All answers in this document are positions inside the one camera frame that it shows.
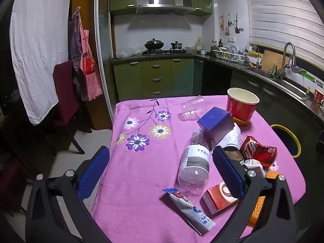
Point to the purple checked apron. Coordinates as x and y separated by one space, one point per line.
76 45

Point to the dark red chair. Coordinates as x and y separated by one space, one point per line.
65 93

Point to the white enamel mug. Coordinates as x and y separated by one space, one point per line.
203 52

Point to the small curved faucet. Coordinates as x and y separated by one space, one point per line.
257 58

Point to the steel pot with lid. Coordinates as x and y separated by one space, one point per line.
176 45

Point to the brown wrapper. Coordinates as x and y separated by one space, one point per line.
232 154

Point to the red printed paper cup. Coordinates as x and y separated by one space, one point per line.
318 96

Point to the white hanging cloth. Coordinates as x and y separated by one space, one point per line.
38 43

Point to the clear plastic bags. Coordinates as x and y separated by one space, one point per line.
126 52

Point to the white hanging brush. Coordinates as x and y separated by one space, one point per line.
227 30

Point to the pink floral tablecloth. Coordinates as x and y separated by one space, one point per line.
141 182

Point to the black hanging spatula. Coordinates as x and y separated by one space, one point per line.
237 29

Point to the cooking oil bottle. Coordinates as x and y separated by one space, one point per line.
199 44

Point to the clear plastic bottle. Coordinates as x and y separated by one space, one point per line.
195 157

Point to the white dish rack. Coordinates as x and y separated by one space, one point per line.
227 57

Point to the clear plastic cup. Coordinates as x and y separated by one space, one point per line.
188 115
193 102

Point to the tall steel faucet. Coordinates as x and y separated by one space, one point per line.
288 46

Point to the dark sauce bottle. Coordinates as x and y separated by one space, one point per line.
220 44

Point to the black wok with lid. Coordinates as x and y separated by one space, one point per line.
154 45

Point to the yellow sponge rack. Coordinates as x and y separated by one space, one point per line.
254 54

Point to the white window blind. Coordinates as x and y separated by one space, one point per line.
278 10

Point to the orange snack packet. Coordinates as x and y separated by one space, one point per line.
257 210

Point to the green scallions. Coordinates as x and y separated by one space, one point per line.
276 73

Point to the blue and white sachet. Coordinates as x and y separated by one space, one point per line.
195 212

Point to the pink hanging utensil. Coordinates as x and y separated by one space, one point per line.
221 25

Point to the red and white milk carton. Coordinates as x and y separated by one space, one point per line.
217 197

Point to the brass soap pump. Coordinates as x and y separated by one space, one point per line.
308 90

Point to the crushed red can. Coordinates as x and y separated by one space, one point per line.
255 150

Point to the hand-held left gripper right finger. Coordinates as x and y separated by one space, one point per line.
227 172

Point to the red checked apron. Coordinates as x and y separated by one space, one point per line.
89 81

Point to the long green base cabinet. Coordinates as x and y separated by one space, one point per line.
217 81

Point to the white tissue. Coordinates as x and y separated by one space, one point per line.
234 138

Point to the dark stone countertop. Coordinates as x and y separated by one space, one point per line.
253 74

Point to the white wrapper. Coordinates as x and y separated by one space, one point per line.
253 164

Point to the black gas stove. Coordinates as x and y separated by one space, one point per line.
164 52

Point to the blue cardboard box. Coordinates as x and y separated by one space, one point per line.
215 124

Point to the yellow-rimmed trash bin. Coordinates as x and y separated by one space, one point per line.
283 138

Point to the green base cabinet with drawers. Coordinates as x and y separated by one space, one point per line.
157 78

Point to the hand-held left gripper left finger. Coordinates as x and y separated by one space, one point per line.
93 172

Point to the wooden rolling pin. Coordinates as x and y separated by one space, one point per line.
251 65

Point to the white wall socket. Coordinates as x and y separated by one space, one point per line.
231 39

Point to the dark window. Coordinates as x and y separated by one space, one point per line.
311 67

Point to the glass sliding door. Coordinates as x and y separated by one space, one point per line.
103 30

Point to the red paper bucket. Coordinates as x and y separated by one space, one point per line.
240 108

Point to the wooden cutting board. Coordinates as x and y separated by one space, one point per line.
274 60

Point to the steel sink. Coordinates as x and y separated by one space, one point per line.
291 86

